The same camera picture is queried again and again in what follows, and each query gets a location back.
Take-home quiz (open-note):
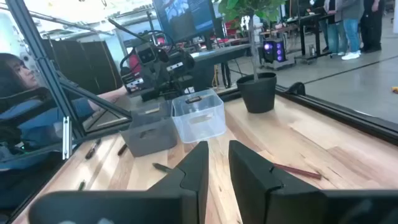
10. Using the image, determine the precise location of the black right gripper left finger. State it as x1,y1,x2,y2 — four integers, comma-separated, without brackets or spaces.
29,141,210,224

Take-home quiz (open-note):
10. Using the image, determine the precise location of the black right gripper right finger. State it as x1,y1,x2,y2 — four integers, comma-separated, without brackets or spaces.
228,139,398,224

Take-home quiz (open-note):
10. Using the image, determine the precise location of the green pencil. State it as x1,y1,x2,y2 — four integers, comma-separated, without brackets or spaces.
152,162,174,174

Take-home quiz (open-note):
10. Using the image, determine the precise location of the red pencil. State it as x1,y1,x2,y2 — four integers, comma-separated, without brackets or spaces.
273,163,323,180

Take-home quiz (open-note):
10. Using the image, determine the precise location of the dark pen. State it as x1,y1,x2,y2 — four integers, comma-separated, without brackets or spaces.
117,142,129,157

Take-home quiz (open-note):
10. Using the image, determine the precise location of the clear plastic bin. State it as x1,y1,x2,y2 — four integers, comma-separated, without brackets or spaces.
171,89,227,144

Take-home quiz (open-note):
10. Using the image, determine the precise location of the large computer monitor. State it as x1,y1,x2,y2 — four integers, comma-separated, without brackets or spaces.
152,0,217,44

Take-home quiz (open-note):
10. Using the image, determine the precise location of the smoky grey plastic bin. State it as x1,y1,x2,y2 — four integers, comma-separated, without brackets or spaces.
120,101,178,157

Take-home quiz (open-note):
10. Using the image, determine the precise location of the black folding partition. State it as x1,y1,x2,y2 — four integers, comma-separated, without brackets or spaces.
43,39,123,95

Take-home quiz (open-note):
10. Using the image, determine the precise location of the small green leafy tree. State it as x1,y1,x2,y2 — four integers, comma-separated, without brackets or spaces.
217,0,287,82

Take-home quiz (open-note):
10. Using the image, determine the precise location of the black plant pot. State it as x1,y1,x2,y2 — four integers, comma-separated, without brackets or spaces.
236,72,277,114

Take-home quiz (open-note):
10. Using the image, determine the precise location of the computer tower with purple lights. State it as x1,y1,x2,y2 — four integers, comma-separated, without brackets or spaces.
262,39,287,65

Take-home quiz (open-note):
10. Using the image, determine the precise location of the person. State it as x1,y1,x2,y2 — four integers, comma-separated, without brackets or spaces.
360,0,385,53
335,0,364,61
0,52,128,175
312,0,343,54

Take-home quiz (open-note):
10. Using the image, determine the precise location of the black standing desk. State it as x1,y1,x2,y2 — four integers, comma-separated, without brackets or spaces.
257,12,336,65

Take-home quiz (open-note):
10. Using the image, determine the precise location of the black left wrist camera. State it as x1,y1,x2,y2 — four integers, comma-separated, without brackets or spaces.
136,43,157,65

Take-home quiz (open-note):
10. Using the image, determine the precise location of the silver frame bracket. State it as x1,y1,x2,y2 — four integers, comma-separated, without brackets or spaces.
62,116,73,161

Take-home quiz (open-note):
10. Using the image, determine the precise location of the black cable clamp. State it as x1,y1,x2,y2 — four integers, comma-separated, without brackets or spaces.
287,82,307,96

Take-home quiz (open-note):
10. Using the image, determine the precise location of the black aluminium table frame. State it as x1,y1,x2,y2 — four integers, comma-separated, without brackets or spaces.
5,0,398,162

